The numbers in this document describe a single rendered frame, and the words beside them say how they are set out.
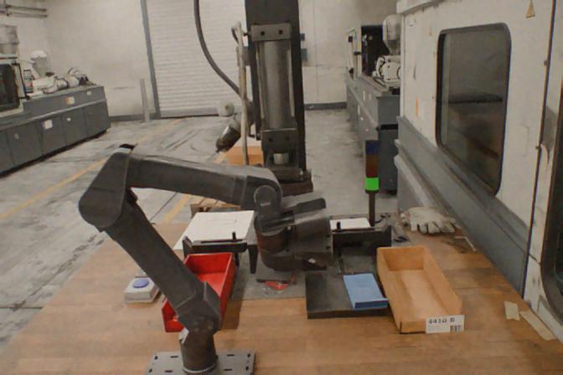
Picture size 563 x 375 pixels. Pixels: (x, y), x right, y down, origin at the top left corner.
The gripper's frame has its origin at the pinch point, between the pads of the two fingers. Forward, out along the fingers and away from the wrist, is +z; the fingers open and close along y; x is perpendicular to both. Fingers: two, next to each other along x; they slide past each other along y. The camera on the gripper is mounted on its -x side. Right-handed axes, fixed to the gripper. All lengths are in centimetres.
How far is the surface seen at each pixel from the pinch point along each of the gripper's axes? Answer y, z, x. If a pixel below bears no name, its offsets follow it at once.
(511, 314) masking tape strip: -0.6, 9.9, -47.7
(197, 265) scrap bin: 13.9, 18.8, 24.9
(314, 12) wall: 875, 376, 41
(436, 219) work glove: 41, 32, -42
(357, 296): 2.8, 10.9, -16.0
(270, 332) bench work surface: -7.5, 8.6, 2.1
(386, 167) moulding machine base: 251, 225, -58
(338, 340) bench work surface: -8.9, 7.1, -12.0
